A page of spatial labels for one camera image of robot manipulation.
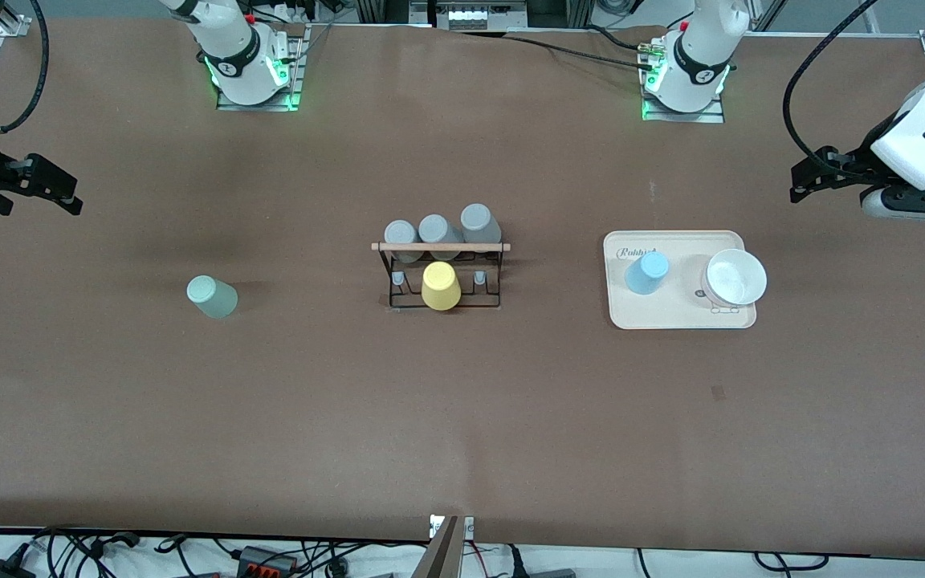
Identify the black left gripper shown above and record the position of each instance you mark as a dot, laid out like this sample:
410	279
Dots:
853	164

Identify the pale green plastic cup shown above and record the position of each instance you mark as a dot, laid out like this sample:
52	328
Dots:
213	299

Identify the light blue plastic cup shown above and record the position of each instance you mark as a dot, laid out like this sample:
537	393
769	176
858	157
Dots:
645	273

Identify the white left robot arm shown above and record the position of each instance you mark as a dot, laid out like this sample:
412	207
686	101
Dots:
703	48

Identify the white bowl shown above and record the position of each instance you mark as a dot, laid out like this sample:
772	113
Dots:
735	277

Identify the cream rectangular tray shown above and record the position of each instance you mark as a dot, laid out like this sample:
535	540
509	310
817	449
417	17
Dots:
659	309

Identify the grey plastic cup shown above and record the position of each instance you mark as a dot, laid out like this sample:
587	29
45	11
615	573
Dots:
401	233
478	221
434	229

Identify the white control box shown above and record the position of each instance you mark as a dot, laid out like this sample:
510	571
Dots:
478	14

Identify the black power adapter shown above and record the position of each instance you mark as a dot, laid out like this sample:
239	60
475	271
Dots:
1	570

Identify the yellow plastic cup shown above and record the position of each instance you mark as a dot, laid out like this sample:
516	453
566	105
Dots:
440	287

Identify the black orange power strip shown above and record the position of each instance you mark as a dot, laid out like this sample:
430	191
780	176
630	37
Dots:
266	560

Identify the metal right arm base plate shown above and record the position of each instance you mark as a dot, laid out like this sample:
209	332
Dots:
299	64

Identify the wooden camera post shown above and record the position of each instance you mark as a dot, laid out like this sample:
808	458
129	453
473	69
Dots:
442	554

